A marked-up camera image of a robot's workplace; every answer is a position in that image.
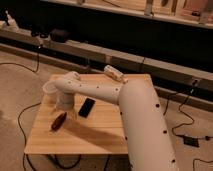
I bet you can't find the red pepper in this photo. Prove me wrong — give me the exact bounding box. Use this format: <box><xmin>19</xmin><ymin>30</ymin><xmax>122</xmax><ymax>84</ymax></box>
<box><xmin>51</xmin><ymin>113</ymin><xmax>67</xmax><ymax>131</ymax></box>

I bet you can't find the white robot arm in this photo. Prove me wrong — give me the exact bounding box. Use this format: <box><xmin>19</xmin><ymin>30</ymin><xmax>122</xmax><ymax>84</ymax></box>
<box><xmin>54</xmin><ymin>72</ymin><xmax>179</xmax><ymax>171</ymax></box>

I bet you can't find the white plastic cup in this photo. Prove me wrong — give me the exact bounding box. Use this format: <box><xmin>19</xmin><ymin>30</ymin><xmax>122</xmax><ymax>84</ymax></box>
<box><xmin>42</xmin><ymin>81</ymin><xmax>58</xmax><ymax>102</ymax></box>

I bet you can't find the black smartphone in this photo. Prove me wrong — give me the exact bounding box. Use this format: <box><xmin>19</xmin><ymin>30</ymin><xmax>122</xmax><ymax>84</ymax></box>
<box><xmin>78</xmin><ymin>98</ymin><xmax>95</xmax><ymax>118</ymax></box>

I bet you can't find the white stapler-like object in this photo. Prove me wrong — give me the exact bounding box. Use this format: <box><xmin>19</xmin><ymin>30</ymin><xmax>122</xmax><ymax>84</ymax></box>
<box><xmin>104</xmin><ymin>65</ymin><xmax>127</xmax><ymax>83</ymax></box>

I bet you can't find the black round object on ledge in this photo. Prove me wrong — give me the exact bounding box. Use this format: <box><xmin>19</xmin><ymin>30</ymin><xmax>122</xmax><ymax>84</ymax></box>
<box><xmin>50</xmin><ymin>29</ymin><xmax>69</xmax><ymax>43</ymax></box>

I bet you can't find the white bottle on ledge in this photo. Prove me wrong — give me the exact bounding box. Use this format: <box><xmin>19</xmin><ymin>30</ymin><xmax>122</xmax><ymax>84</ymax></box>
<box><xmin>5</xmin><ymin>11</ymin><xmax>19</xmax><ymax>31</ymax></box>

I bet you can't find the black power adapter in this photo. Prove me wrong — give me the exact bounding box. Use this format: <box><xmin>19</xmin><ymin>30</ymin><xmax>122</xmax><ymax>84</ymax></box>
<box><xmin>183</xmin><ymin>136</ymin><xmax>199</xmax><ymax>147</ymax></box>

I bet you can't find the black floor cable left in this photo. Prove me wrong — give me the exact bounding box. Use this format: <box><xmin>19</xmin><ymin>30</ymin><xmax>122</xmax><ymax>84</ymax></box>
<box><xmin>17</xmin><ymin>101</ymin><xmax>43</xmax><ymax>171</ymax></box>

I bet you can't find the black cable to adapter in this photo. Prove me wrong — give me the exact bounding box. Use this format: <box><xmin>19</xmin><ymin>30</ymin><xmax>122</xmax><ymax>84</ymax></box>
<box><xmin>171</xmin><ymin>84</ymin><xmax>213</xmax><ymax>141</ymax></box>

